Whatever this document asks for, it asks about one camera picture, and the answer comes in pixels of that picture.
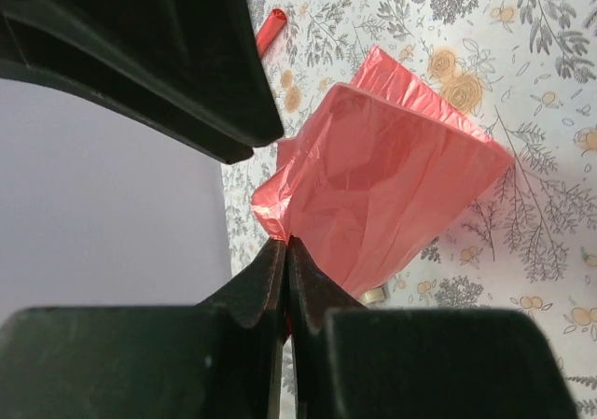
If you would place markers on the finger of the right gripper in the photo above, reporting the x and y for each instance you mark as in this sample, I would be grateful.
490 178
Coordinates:
188 69

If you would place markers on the colourful toy brick car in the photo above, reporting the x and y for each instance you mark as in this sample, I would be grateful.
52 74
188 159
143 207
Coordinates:
375 295

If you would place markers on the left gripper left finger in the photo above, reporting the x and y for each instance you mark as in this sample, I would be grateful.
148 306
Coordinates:
220 358

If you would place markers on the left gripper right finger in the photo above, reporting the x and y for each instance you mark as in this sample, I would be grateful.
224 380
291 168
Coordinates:
354 362

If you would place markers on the red plastic trash bag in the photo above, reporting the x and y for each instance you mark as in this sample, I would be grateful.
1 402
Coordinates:
379 169

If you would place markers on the red trash bag roll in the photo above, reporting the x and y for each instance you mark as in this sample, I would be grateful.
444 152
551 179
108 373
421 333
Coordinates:
269 30

